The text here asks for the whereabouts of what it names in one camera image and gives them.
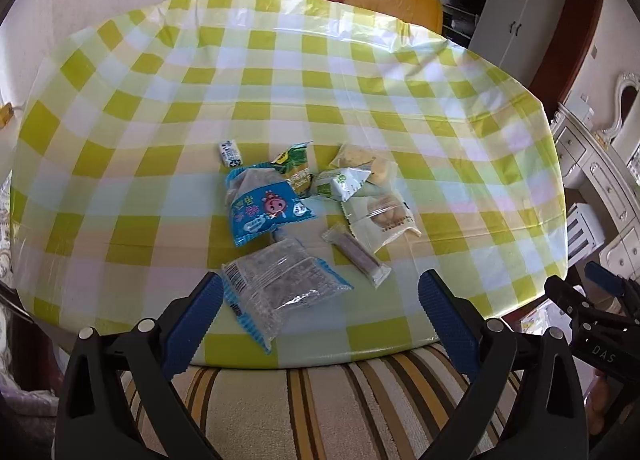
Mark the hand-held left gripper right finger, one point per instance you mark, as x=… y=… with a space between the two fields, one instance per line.
x=447 y=322

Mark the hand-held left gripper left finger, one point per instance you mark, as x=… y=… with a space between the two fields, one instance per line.
x=195 y=320

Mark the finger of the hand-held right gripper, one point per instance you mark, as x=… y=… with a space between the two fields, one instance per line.
x=605 y=276
x=567 y=295

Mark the clear packet with blue edges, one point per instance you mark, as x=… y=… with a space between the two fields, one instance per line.
x=280 y=285

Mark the purple bar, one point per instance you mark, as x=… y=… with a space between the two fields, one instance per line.
x=357 y=255

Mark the white round cookie packet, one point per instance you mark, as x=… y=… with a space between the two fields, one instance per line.
x=382 y=217

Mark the blue cartoon snack packet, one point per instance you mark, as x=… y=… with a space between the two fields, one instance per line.
x=265 y=207

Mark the small white blue candy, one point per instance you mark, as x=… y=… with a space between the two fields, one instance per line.
x=231 y=152

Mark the green white snack packet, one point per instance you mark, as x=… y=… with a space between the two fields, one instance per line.
x=340 y=182

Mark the pale cake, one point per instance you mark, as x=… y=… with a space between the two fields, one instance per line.
x=362 y=160

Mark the small green snack packet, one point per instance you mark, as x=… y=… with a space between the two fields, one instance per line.
x=295 y=165

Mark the white slatted rack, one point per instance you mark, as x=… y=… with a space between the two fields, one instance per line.
x=585 y=235

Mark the white ornate dresser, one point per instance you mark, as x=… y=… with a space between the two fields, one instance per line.
x=595 y=155

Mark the striped sofa cushion cover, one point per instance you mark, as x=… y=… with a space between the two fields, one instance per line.
x=325 y=405

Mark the green checked plastic tablecloth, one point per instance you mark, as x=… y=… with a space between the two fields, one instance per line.
x=300 y=90

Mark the small yellow object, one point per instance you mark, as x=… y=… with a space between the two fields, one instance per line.
x=5 y=115

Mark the dark wooden door frame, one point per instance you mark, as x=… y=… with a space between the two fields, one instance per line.
x=565 y=50

